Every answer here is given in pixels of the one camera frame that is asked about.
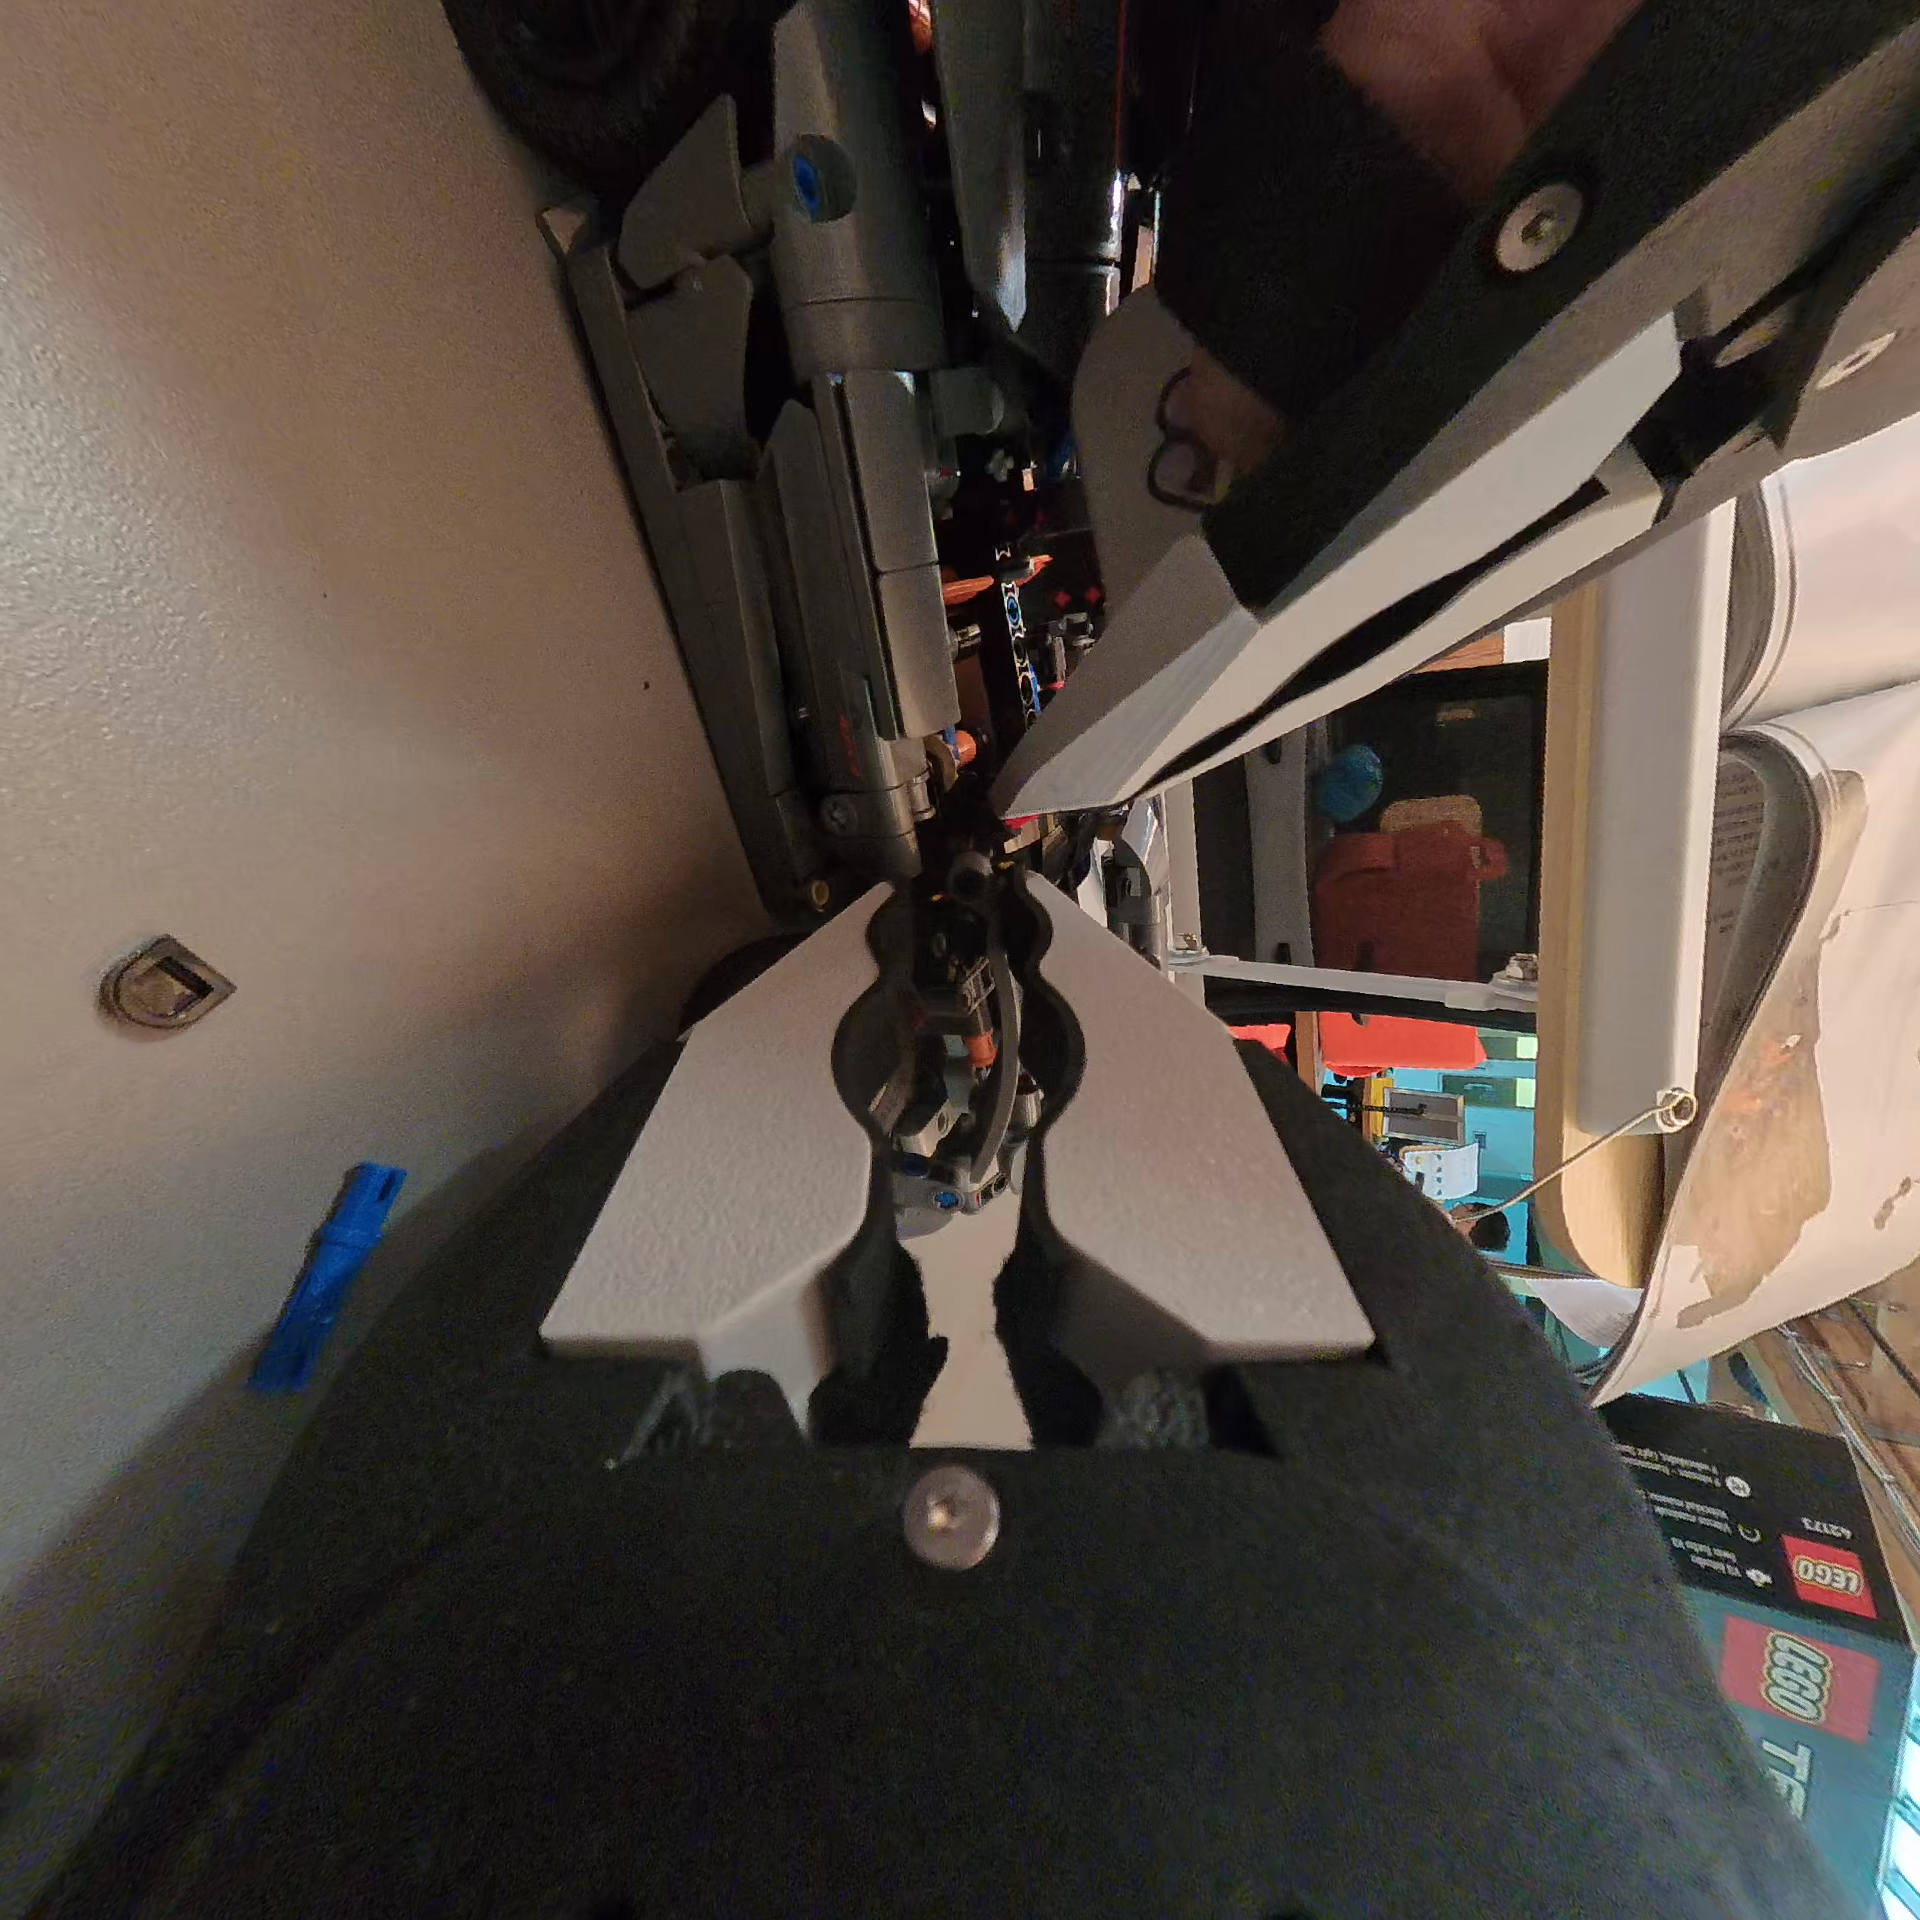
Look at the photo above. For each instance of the black shelf unit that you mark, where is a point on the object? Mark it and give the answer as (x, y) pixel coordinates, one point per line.
(1485, 721)

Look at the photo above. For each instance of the small black lego bush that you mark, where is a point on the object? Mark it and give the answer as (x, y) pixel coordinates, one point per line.
(161, 980)

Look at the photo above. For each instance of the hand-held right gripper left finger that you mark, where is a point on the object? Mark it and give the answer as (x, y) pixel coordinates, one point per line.
(720, 1199)

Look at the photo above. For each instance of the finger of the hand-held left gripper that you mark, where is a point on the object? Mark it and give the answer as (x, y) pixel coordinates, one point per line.
(1421, 524)
(1574, 548)

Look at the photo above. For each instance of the lego instruction booklet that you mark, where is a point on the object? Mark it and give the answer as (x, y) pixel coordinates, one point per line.
(1846, 976)

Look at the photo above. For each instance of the black lego set box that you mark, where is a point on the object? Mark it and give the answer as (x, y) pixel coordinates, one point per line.
(1798, 1624)

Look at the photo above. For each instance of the person's left hand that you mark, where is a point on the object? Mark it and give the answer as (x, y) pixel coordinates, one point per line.
(1470, 72)

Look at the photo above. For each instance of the grey lego car model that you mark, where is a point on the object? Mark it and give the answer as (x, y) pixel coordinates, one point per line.
(840, 447)

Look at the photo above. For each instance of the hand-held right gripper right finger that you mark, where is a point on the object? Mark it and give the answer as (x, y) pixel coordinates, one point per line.
(1201, 1199)

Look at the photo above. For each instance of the orange box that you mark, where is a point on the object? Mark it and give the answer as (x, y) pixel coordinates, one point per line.
(1382, 1042)

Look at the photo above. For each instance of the blue ball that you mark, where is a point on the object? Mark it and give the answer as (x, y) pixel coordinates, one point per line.
(1351, 781)

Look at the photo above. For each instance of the blue lego pin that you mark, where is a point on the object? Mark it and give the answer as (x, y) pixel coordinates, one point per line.
(324, 1278)

